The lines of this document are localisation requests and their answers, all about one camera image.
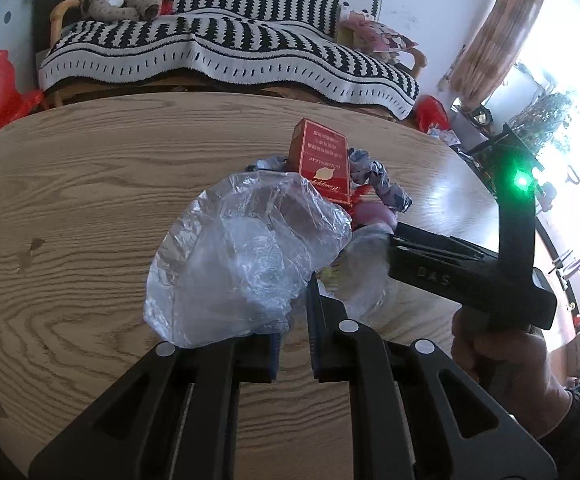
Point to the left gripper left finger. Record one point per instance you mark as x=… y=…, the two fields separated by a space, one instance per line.
x=173 y=415

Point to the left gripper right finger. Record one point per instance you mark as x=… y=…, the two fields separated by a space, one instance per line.
x=415 y=413

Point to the pink plastic toy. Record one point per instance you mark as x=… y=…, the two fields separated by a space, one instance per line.
x=370 y=213

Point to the clear plastic bag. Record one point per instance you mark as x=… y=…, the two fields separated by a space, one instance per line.
x=240 y=257

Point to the person's right hand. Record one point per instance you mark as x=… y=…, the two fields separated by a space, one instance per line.
x=523 y=382

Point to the crumpled blue white wrapper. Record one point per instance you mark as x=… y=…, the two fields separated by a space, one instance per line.
x=368 y=174

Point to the red cigarette box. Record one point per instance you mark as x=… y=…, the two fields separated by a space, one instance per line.
x=319 y=154

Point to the red plastic bag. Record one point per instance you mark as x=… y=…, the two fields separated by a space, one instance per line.
x=430 y=114

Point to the green potted plant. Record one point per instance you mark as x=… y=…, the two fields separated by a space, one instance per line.
x=538 y=124

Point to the beige patterned curtain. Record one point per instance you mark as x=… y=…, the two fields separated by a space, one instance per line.
x=493 y=50

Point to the pink floral cushion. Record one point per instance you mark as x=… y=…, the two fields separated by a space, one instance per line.
x=357 y=31

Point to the black white striped sofa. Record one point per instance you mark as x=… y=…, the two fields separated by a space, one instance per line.
x=246 y=42

